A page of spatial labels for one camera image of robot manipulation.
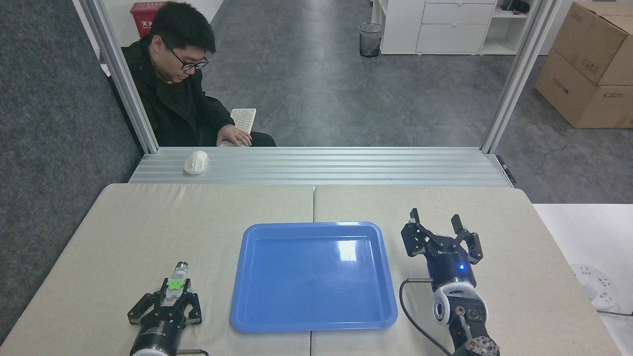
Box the white computer mouse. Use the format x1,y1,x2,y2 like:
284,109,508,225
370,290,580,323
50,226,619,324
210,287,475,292
183,150,208,175

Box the white round socket hub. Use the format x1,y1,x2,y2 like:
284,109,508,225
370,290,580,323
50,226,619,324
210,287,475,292
570,264,619,311

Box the black rail end bracket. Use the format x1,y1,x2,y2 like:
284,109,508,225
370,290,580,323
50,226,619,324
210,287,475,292
496,155,517,184

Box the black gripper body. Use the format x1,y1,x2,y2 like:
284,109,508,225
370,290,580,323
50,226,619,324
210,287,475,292
426,248,479,292
130,309,187,355

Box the red bin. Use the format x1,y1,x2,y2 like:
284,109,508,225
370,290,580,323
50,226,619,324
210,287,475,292
130,1,169,39

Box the large cardboard box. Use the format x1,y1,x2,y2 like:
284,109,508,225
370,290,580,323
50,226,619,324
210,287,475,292
535,48,633,129

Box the silver aluminium post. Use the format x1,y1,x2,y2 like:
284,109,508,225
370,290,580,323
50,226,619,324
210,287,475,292
480,0,562,154
78,0,159,154

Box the small cardboard box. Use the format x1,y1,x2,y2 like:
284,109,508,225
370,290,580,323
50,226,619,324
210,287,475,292
551,1,633,87

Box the white keyboard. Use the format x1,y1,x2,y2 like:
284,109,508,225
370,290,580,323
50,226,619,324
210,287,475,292
219,108,257,147

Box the grey mesh waste bin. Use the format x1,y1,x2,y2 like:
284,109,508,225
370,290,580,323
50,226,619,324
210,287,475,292
359,23,384,58

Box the person's hand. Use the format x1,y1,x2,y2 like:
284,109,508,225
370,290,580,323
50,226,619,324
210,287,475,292
216,125,253,147

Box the ribbed aluminium rail platform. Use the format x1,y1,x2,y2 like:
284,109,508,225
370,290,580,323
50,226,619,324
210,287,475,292
129,146,515,187

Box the white green switch part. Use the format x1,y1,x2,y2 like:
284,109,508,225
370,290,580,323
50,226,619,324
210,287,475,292
166,261,191,301

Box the white drawer cabinet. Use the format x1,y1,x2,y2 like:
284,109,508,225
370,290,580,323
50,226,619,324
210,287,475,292
371,0,532,56

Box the person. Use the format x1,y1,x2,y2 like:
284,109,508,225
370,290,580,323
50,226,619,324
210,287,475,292
106,1,276,147

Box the blue plastic tray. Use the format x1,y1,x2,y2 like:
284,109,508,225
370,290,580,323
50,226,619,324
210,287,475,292
229,222,399,333

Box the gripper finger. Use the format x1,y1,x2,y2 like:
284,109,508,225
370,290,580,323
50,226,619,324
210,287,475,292
127,278,172,325
401,208,444,258
173,278,203,327
445,214,484,266

